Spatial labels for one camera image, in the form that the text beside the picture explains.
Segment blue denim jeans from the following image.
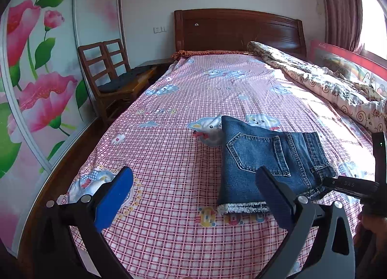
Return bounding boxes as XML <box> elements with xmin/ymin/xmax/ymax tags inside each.
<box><xmin>216</xmin><ymin>115</ymin><xmax>336</xmax><ymax>215</ymax></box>

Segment right hand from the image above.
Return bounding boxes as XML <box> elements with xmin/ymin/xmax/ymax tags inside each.
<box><xmin>354</xmin><ymin>212</ymin><xmax>386</xmax><ymax>278</ymax></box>

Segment floral quilt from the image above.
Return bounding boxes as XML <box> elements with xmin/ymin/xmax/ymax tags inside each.
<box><xmin>247</xmin><ymin>41</ymin><xmax>386</xmax><ymax>133</ymax></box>

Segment floral wardrobe door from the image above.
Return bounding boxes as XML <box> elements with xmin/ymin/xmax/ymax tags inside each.
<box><xmin>1</xmin><ymin>0</ymin><xmax>123</xmax><ymax>255</ymax></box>

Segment red framed cartoon board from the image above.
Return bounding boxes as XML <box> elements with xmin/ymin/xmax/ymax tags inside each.
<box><xmin>308</xmin><ymin>40</ymin><xmax>386</xmax><ymax>98</ymax></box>

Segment wooden chair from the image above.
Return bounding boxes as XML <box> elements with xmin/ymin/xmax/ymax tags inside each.
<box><xmin>77</xmin><ymin>39</ymin><xmax>157</xmax><ymax>125</ymax></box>

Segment dark cloth on chair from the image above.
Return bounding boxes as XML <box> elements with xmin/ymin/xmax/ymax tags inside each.
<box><xmin>98</xmin><ymin>66</ymin><xmax>151</xmax><ymax>93</ymax></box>

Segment pink checked bed sheet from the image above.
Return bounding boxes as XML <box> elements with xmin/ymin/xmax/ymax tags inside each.
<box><xmin>67</xmin><ymin>55</ymin><xmax>375</xmax><ymax>278</ymax></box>

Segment wooden bedside table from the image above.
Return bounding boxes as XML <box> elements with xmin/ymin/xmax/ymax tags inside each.
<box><xmin>135</xmin><ymin>58</ymin><xmax>174</xmax><ymax>76</ymax></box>

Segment maroon curtain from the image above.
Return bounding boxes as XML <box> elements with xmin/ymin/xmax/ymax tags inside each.
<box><xmin>324</xmin><ymin>0</ymin><xmax>363</xmax><ymax>52</ymax></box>

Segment orange fringed blanket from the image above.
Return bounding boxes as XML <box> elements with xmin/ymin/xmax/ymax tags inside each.
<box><xmin>171</xmin><ymin>50</ymin><xmax>251</xmax><ymax>61</ymax></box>

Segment wooden headboard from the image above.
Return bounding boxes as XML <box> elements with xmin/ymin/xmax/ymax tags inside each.
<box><xmin>174</xmin><ymin>8</ymin><xmax>307</xmax><ymax>58</ymax></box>

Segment window with dark frame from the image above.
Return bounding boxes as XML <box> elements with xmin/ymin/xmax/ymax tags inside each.
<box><xmin>359</xmin><ymin>0</ymin><xmax>386</xmax><ymax>60</ymax></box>

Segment white wall switch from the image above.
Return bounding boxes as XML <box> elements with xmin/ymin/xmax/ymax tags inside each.
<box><xmin>154</xmin><ymin>26</ymin><xmax>167</xmax><ymax>33</ymax></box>

